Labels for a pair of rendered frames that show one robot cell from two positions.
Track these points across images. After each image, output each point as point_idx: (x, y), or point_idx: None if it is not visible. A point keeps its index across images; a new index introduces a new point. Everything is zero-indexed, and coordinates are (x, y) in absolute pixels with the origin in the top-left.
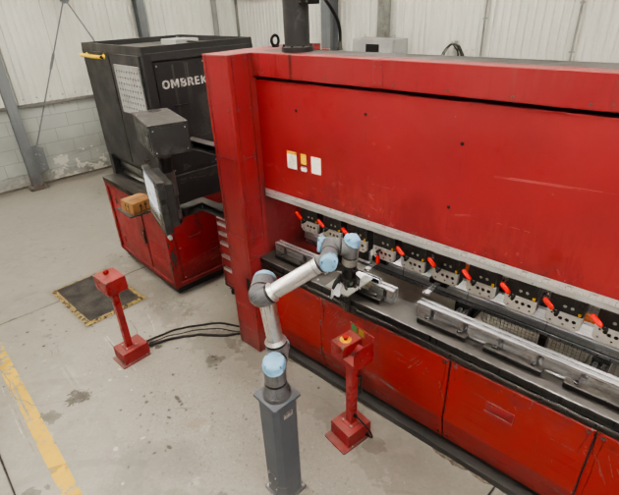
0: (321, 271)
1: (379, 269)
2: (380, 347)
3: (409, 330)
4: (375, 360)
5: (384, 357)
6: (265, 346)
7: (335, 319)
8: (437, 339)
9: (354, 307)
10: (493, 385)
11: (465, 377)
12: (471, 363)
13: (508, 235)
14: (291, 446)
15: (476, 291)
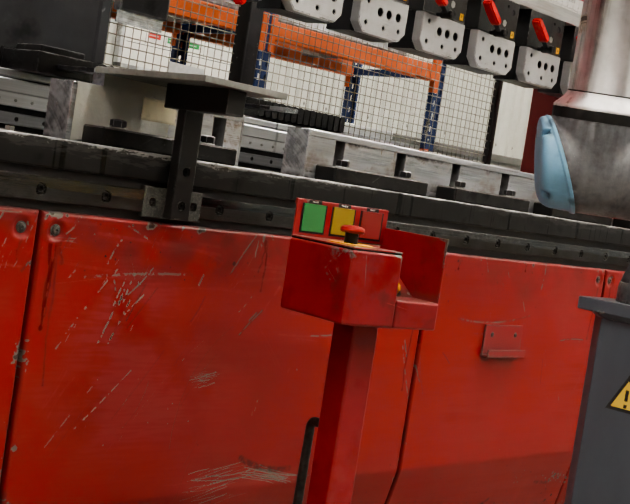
0: None
1: (27, 121)
2: (265, 322)
3: (354, 202)
4: (241, 397)
5: (272, 361)
6: (629, 121)
7: (103, 295)
8: (414, 195)
9: (195, 194)
10: (498, 268)
11: (455, 284)
12: (467, 232)
13: None
14: None
15: (436, 42)
